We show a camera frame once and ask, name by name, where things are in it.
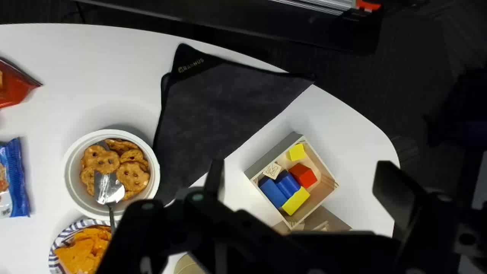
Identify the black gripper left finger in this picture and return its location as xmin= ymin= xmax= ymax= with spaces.
xmin=95 ymin=200 xmax=172 ymax=274

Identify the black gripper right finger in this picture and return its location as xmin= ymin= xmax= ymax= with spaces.
xmin=372 ymin=162 xmax=456 ymax=274

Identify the red wooden block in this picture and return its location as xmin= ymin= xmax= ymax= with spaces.
xmin=289 ymin=163 xmax=316 ymax=189

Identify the patterned bowl of orange chips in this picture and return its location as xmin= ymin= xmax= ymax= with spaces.
xmin=48 ymin=218 xmax=111 ymax=274

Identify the metal spoon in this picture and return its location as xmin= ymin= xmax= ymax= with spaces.
xmin=94 ymin=171 xmax=124 ymax=229

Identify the white bowl of pretzels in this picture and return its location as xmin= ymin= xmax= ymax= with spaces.
xmin=62 ymin=130 xmax=159 ymax=219

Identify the yellow wooden block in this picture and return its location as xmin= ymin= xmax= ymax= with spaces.
xmin=281 ymin=187 xmax=310 ymax=216

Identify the blue snack bag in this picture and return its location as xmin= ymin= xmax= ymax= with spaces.
xmin=0 ymin=137 xmax=30 ymax=219

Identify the wooden tray with blocks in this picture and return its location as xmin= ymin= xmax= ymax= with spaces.
xmin=245 ymin=133 xmax=337 ymax=230

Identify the blue wooden block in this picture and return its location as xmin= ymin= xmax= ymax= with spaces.
xmin=258 ymin=172 xmax=299 ymax=209

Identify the dark grey cloth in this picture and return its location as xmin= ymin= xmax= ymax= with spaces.
xmin=152 ymin=44 xmax=312 ymax=203

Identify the red chip bag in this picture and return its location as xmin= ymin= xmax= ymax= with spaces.
xmin=0 ymin=58 xmax=41 ymax=108

